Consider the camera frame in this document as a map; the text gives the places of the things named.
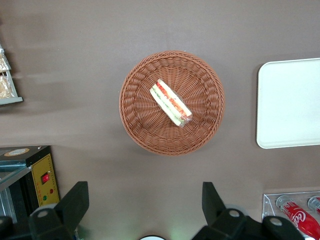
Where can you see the grey snack display rack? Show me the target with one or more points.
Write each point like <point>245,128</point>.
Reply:
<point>13,100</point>

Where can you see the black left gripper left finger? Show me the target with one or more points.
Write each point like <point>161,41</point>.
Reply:
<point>71,205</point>

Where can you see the plastic sandwich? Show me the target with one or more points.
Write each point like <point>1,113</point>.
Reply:
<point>170,102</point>

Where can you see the clear acrylic bottle rack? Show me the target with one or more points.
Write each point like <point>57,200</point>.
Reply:
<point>268,205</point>

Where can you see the black food warmer yellow panel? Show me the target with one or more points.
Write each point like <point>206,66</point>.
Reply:
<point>46,175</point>

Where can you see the round brown wicker basket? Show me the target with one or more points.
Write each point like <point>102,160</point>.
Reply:
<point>195,82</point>

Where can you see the clear bag of crackers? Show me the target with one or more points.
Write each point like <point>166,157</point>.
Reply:
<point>5,87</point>
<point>3,63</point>

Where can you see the cream rectangular serving tray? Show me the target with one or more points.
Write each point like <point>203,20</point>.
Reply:
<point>290,102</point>

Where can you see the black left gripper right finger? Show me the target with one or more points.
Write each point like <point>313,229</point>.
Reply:
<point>217,212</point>

